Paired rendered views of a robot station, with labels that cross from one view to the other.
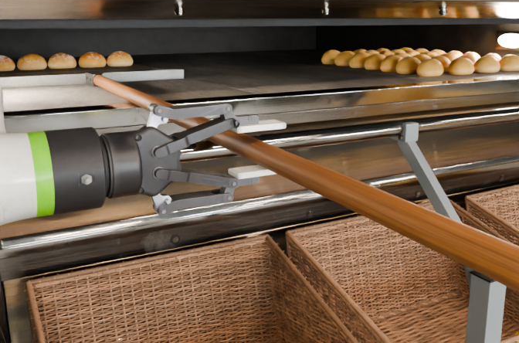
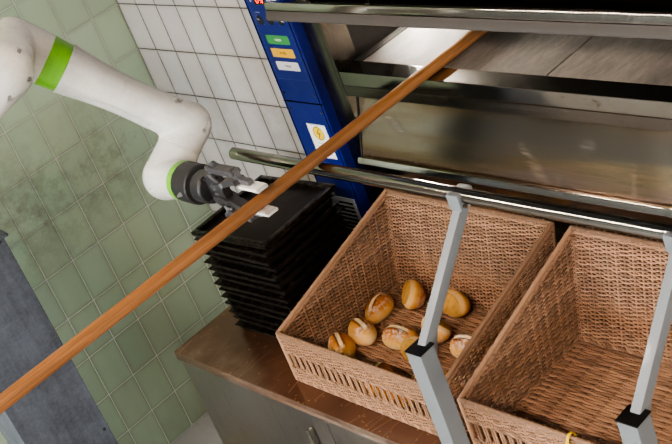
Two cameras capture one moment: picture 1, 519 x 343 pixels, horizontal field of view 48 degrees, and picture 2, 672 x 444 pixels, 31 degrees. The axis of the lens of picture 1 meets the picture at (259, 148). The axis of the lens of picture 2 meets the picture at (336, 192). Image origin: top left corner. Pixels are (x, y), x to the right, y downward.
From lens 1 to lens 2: 2.50 m
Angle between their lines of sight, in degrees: 78
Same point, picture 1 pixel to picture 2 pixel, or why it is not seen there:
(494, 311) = (420, 376)
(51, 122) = (373, 81)
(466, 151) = not seen: outside the picture
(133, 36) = not seen: outside the picture
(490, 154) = not seen: outside the picture
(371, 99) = (655, 111)
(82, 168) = (178, 189)
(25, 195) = (167, 193)
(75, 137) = (180, 173)
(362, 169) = (656, 190)
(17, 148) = (164, 172)
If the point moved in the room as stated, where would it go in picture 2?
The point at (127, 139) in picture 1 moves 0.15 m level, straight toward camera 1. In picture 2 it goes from (197, 178) to (137, 212)
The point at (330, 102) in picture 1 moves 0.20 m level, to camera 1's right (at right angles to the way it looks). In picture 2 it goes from (599, 106) to (649, 138)
